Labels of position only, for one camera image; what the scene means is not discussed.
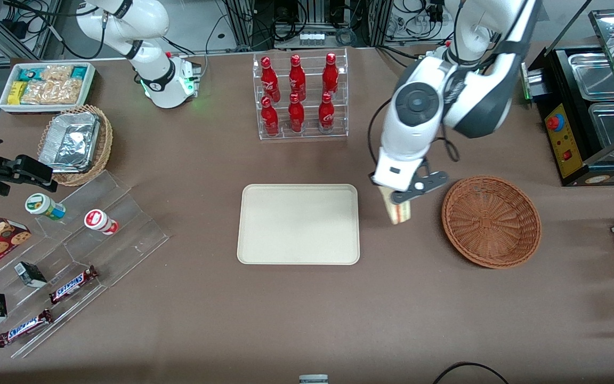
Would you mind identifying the triangular sandwich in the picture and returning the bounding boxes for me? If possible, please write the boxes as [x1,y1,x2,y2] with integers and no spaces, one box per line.
[380,186,415,226]

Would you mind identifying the aluminium foil tray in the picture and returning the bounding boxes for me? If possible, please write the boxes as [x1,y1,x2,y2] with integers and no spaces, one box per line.
[38,111,101,174]

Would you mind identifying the tan wicker basket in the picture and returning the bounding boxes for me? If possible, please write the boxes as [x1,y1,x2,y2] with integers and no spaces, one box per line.
[37,104,114,187]

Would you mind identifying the brown round wicker basket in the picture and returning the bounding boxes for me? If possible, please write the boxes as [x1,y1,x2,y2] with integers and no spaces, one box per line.
[441,175,543,269]

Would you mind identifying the cream plastic serving tray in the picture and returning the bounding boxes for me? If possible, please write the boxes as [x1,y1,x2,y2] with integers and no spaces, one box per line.
[237,183,361,266]

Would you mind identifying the green white yogurt cup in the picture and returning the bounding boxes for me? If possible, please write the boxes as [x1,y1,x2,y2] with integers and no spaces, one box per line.
[25,193,67,221]

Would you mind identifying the yellow snack pack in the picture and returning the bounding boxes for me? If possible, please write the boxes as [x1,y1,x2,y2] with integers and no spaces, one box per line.
[7,81,29,106]

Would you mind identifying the clear rice cracker pack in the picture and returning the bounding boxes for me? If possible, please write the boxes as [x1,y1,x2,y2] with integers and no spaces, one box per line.
[53,78,84,105]
[41,65,74,82]
[21,79,58,105]

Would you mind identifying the red white yogurt cup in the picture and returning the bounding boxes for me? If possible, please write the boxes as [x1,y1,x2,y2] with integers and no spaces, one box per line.
[84,209,120,236]

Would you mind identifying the red cola bottle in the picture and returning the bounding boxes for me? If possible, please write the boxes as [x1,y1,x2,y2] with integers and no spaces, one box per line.
[318,92,336,133]
[260,56,280,103]
[288,54,307,101]
[260,96,280,137]
[287,93,306,134]
[321,52,340,97]

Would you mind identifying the clear acrylic bottle rack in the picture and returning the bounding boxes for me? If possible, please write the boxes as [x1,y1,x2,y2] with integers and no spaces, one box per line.
[252,47,350,141]

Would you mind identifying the white plastic snack bin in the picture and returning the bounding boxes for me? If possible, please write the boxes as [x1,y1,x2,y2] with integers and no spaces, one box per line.
[0,62,96,115]

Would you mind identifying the clear acrylic stepped stand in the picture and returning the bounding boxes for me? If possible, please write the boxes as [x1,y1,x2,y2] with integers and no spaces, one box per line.
[0,170,170,359]

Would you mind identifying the brown snickers bar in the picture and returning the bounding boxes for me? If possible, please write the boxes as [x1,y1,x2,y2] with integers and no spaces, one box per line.
[49,265,99,305]
[0,309,54,348]

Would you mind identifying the black food warmer appliance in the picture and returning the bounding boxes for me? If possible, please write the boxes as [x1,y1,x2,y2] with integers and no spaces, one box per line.
[520,7,614,187]

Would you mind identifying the aluminium frame post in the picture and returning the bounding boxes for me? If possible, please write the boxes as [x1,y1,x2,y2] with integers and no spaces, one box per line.
[226,0,257,52]
[368,0,394,48]

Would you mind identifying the black looped cable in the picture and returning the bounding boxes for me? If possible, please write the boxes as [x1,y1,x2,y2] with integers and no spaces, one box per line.
[433,361,511,384]

